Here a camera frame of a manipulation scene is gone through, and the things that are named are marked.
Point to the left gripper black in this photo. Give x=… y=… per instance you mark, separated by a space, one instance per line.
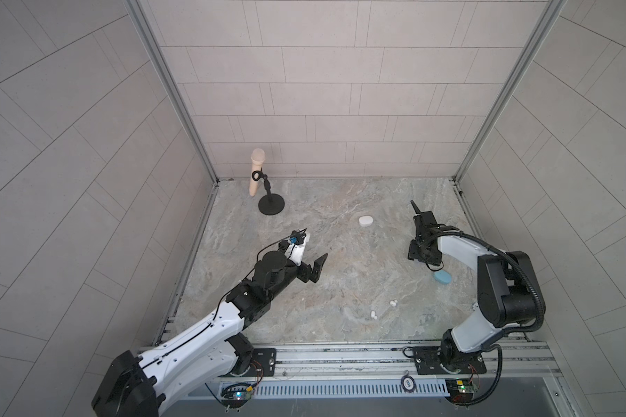
x=302 y=272

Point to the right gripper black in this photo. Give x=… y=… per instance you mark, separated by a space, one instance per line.
x=433 y=261

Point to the blue earbud charging case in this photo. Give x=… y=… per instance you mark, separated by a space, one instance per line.
x=442 y=276

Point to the white earbud charging case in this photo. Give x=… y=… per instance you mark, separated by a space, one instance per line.
x=365 y=220

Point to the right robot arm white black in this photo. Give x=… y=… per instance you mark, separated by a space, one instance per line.
x=509 y=298

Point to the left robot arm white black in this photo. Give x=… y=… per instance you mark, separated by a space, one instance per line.
x=150 y=383

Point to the beige microphone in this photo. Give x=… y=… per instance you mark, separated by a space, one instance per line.
x=257 y=157

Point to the right circuit board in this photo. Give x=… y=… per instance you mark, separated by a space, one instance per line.
x=460 y=391

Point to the circuit board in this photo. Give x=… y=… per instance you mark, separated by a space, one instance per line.
x=238 y=392
x=460 y=391

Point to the left circuit board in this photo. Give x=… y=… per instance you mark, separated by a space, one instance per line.
x=238 y=392

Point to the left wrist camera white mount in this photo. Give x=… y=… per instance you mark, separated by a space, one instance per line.
x=297 y=243

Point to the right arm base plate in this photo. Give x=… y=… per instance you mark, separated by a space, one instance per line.
x=430 y=360

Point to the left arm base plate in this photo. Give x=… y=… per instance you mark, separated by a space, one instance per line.
x=262 y=363

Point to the aluminium rail frame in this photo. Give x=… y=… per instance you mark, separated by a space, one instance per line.
x=377 y=370

